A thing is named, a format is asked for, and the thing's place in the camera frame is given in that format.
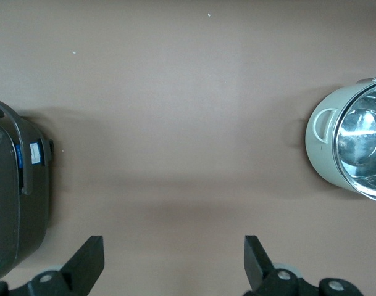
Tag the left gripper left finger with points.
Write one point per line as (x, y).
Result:
(82, 265)

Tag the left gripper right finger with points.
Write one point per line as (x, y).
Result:
(258, 268)

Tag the black rice cooker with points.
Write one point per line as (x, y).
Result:
(33, 200)

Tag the brown table cover sheet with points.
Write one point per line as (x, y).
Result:
(175, 123)

